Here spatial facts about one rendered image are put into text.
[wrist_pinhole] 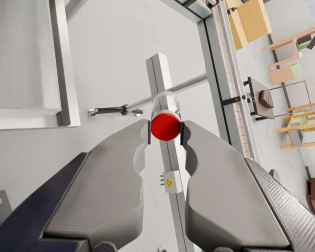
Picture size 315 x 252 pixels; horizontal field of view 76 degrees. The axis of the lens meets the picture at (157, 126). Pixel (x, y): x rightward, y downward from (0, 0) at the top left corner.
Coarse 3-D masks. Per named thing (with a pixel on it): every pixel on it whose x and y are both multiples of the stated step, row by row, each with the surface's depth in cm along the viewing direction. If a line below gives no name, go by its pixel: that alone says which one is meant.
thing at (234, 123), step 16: (208, 16) 99; (224, 16) 102; (208, 32) 99; (224, 32) 96; (208, 48) 99; (224, 48) 101; (208, 64) 100; (224, 64) 95; (208, 80) 100; (224, 80) 94; (240, 80) 98; (224, 96) 95; (240, 96) 92; (224, 112) 95; (240, 112) 93; (224, 128) 95; (240, 128) 95; (240, 144) 91; (256, 144) 95; (256, 160) 95
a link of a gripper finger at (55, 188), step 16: (80, 160) 8; (64, 176) 8; (32, 192) 7; (48, 192) 7; (64, 192) 7; (16, 208) 6; (32, 208) 6; (48, 208) 6; (0, 224) 6; (16, 224) 6; (32, 224) 6; (0, 240) 5; (16, 240) 5; (32, 240) 5; (48, 240) 5; (64, 240) 5; (80, 240) 6
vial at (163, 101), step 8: (160, 96) 16; (168, 96) 15; (176, 96) 17; (160, 104) 14; (168, 104) 14; (176, 104) 15; (152, 112) 14; (160, 112) 13; (168, 112) 13; (176, 112) 14
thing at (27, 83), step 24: (0, 0) 36; (24, 0) 39; (0, 24) 35; (24, 24) 38; (48, 24) 38; (0, 48) 34; (24, 48) 37; (48, 48) 38; (0, 72) 34; (24, 72) 36; (48, 72) 39; (0, 96) 33; (24, 96) 36; (48, 96) 38
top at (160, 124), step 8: (152, 120) 13; (160, 120) 13; (168, 120) 13; (176, 120) 13; (152, 128) 13; (160, 128) 13; (168, 128) 13; (176, 128) 13; (160, 136) 14; (168, 136) 14; (176, 136) 14
